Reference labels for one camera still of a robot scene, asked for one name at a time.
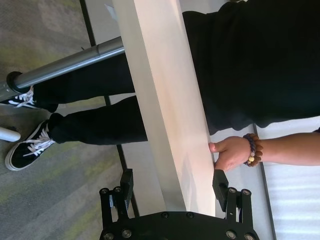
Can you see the black wall baseboard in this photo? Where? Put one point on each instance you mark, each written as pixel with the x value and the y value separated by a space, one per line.
pixel 88 22

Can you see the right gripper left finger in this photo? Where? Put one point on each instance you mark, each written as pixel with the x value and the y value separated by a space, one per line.
pixel 126 185

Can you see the person black sneaker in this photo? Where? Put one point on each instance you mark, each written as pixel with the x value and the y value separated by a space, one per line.
pixel 22 155
pixel 15 102

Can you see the person left black sneaker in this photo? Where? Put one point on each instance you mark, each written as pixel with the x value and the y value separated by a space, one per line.
pixel 22 155

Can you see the person left forearm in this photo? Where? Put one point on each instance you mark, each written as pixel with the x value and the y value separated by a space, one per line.
pixel 290 147

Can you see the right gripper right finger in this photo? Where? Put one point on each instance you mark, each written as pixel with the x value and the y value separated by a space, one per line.
pixel 220 187

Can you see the white rolling pedestal table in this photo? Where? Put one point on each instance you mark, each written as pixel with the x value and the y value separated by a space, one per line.
pixel 165 87

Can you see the black trousers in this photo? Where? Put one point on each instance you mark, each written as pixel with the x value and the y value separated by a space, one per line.
pixel 100 125

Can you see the person right black sneaker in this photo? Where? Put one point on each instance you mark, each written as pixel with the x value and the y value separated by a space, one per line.
pixel 15 102

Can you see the person in black clothes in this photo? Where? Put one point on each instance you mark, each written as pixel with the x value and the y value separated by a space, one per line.
pixel 250 62

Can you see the person left hand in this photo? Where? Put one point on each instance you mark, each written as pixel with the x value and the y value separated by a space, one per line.
pixel 232 152

